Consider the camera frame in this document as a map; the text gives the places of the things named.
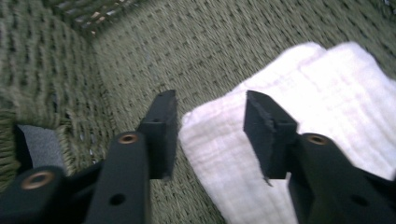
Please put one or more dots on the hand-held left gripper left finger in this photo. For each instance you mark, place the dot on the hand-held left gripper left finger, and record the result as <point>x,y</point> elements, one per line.
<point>130,174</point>

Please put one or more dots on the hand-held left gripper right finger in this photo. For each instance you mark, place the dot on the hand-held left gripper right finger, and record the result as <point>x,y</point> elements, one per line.
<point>317,180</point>

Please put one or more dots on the cream printed cloth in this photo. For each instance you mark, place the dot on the cream printed cloth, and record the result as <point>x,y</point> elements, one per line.
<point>336,99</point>

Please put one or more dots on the green woven plastic basket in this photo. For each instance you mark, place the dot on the green woven plastic basket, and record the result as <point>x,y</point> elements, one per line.
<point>155,46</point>

